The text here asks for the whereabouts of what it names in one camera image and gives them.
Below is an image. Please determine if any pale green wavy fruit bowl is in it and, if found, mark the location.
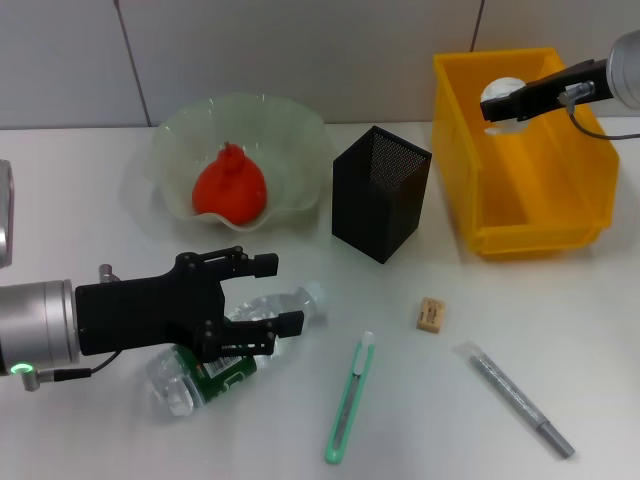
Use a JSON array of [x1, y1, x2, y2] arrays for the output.
[[146, 92, 337, 234]]

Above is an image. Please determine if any orange fruit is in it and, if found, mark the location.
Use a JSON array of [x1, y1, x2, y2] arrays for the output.
[[192, 141, 269, 225]]

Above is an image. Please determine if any clear water bottle green label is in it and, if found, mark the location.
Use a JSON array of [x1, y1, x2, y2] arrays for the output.
[[145, 280, 326, 424]]

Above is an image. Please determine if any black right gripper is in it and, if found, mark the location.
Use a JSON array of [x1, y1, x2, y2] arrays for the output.
[[479, 58, 612, 124]]

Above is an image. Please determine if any black mesh pen holder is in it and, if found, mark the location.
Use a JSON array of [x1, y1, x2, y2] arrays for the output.
[[330, 125, 433, 265]]

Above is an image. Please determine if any grey pen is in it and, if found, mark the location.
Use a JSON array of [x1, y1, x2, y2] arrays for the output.
[[454, 341, 576, 459]]

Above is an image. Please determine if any white paper ball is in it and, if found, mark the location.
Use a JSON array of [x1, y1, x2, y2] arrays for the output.
[[480, 75, 534, 137]]

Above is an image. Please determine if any green utility knife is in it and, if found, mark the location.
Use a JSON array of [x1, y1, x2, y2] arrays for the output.
[[323, 329, 376, 464]]

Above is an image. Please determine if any yellow plastic bin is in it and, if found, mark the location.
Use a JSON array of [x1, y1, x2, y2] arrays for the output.
[[431, 47, 620, 262]]

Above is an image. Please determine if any right gripper cable with plug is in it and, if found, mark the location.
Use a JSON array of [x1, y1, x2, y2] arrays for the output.
[[558, 82, 640, 140]]

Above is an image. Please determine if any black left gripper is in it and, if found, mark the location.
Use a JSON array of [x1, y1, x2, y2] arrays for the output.
[[74, 247, 305, 362]]

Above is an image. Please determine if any left gripper cable with plug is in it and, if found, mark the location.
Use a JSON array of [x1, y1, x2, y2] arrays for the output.
[[22, 349, 121, 394]]

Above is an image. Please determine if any beige eraser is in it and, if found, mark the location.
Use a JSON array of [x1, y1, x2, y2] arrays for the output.
[[415, 296, 446, 332]]

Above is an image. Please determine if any gripper cable with plug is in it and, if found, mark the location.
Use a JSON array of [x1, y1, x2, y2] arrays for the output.
[[22, 349, 121, 394], [558, 82, 640, 140]]

